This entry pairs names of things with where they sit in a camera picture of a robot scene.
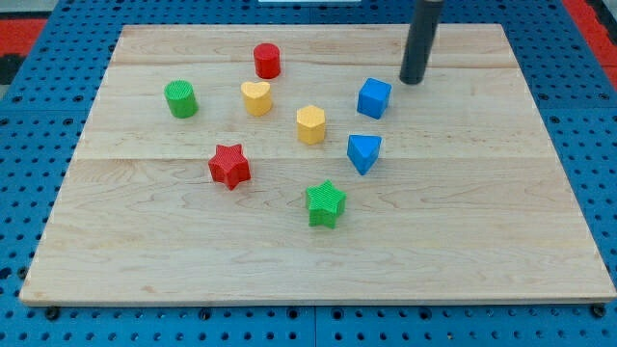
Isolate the yellow heart block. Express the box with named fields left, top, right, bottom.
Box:
left=240, top=81, right=273, bottom=117

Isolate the blue triangle block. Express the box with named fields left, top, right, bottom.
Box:
left=347, top=134, right=382, bottom=175

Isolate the red cylinder block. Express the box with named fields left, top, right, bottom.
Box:
left=253, top=42, right=281, bottom=79

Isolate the red star block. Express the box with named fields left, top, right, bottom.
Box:
left=208, top=144, right=252, bottom=190

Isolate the yellow hexagon block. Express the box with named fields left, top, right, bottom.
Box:
left=296, top=105, right=326, bottom=145

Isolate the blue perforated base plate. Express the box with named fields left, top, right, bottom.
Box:
left=1, top=1, right=616, bottom=346

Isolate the green cylinder block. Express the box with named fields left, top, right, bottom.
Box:
left=164, top=80, right=199, bottom=119

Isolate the green star block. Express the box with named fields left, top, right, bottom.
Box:
left=306, top=179, right=346, bottom=228

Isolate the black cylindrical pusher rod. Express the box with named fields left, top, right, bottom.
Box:
left=399, top=0, right=444, bottom=85

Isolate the wooden board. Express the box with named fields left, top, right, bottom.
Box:
left=19, top=24, right=616, bottom=307

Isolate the blue cube block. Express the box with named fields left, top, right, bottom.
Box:
left=357, top=78, right=391, bottom=120

